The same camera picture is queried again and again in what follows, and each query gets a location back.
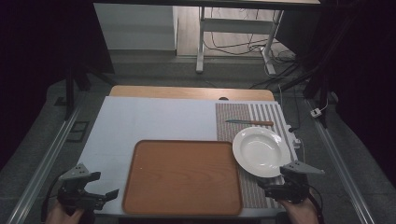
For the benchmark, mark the white cabinet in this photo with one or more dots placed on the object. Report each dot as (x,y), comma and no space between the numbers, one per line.
(137,28)

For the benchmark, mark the white ceramic plate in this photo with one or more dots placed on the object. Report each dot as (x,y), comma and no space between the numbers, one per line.
(261,152)

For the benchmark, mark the white plug adapter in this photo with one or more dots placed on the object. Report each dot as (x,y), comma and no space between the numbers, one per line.
(315,112)

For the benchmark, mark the grey metal floor rail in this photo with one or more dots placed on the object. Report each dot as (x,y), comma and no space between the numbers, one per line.
(339,161)
(43,161)

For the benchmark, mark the black metal stand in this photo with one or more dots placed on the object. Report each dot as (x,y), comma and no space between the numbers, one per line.
(320,84)
(70,90)

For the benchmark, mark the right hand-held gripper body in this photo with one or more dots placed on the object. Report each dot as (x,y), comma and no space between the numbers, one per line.
(294,183)

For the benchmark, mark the striped woven placemat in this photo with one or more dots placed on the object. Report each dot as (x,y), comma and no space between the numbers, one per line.
(229,121)

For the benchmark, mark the white desk frame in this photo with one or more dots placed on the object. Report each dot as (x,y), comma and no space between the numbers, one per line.
(236,25)

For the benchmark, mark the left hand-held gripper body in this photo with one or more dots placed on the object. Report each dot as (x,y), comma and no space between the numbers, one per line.
(74,189)

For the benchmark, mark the brown wooden tray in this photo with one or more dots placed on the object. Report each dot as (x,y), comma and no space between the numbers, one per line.
(182,177)

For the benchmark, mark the person's left hand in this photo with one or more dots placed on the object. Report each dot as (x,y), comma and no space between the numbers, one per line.
(63,215)

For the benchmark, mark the person's right hand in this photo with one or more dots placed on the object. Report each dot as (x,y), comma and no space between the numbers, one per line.
(300,213)

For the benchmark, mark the black floor socket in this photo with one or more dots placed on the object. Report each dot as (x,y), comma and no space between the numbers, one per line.
(77,131)

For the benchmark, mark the light wooden table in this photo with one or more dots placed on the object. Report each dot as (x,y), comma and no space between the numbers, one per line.
(186,92)

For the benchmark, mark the white table sheet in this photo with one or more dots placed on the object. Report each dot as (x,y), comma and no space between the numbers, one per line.
(149,119)

